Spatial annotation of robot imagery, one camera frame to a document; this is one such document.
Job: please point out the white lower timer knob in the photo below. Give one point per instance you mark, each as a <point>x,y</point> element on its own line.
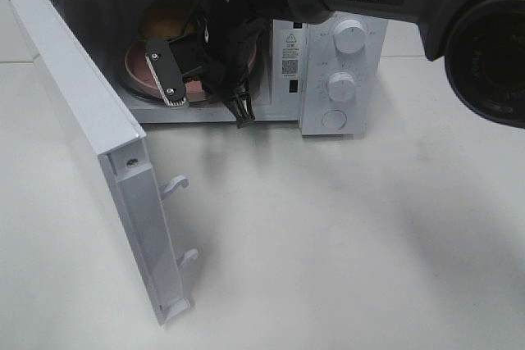
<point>341,87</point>

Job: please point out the white warning label sticker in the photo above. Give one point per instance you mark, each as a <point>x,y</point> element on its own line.
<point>291,44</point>

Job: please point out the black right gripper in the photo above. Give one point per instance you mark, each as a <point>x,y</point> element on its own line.
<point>229,30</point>

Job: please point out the pink round plate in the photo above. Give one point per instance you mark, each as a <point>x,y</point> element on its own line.
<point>178,71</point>

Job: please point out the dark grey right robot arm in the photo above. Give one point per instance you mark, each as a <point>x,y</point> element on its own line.
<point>480,41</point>

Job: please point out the white microwave oven body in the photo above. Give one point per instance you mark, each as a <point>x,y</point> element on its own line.
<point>107,28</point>

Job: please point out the round white door-release button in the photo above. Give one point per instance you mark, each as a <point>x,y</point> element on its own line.
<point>334,120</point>

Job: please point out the white upper power knob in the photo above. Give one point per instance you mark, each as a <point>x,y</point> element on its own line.
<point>350,36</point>

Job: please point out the burger with lettuce and tomato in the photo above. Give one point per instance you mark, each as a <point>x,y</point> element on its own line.
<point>167,19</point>

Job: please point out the white microwave door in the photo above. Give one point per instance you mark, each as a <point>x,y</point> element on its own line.
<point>110,146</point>

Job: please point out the glass microwave turntable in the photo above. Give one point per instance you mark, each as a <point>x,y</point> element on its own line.
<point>141,98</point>

